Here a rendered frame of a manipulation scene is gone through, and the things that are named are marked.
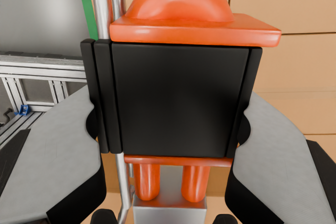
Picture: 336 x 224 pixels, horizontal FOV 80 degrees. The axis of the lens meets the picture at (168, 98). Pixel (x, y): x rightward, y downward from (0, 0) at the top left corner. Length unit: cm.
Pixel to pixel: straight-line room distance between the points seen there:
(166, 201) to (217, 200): 27
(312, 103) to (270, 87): 18
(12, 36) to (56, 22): 29
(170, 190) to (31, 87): 122
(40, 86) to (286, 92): 119
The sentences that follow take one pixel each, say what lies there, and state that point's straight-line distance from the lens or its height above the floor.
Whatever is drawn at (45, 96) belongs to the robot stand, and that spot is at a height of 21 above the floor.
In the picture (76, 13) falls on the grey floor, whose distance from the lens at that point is 131.
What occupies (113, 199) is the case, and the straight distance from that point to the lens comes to 46.
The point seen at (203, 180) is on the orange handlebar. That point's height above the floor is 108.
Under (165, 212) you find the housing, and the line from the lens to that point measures 19.
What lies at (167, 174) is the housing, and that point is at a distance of 20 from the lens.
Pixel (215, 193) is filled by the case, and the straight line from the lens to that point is 44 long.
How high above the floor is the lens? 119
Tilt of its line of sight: 60 degrees down
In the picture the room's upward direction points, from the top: 177 degrees counter-clockwise
